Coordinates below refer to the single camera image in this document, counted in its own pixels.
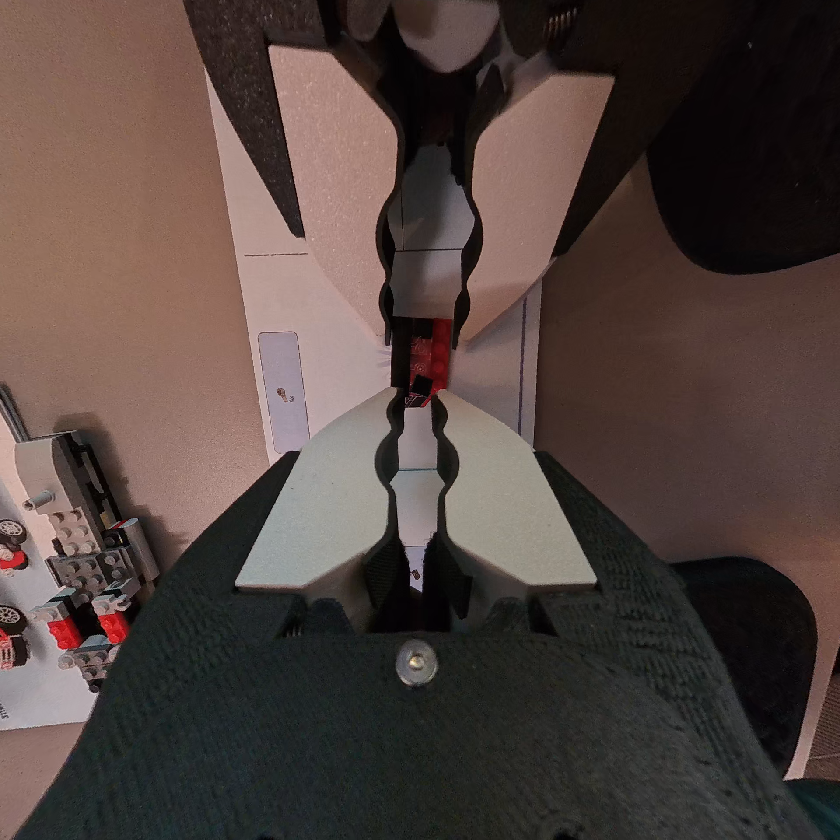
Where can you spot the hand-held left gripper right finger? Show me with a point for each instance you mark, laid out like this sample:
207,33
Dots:
518,525

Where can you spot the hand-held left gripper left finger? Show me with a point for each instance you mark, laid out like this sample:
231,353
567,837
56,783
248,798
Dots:
315,525

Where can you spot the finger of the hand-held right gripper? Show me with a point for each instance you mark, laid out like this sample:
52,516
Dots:
538,184
334,184

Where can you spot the small red black brick assembly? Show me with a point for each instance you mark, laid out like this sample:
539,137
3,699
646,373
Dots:
426,354

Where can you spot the grey desk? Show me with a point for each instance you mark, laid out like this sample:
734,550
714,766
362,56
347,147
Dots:
656,426

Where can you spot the open white instruction booklet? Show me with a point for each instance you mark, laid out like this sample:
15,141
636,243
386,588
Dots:
341,367

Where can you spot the black cushion pad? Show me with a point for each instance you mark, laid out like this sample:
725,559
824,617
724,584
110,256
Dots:
754,164
754,656

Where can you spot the grey toy brick truck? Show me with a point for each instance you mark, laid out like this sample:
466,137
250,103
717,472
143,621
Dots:
79,558

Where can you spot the booklet with vehicle pictures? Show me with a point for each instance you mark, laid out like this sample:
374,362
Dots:
33,702

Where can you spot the person's teal patterned pants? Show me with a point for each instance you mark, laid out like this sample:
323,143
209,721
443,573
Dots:
820,814

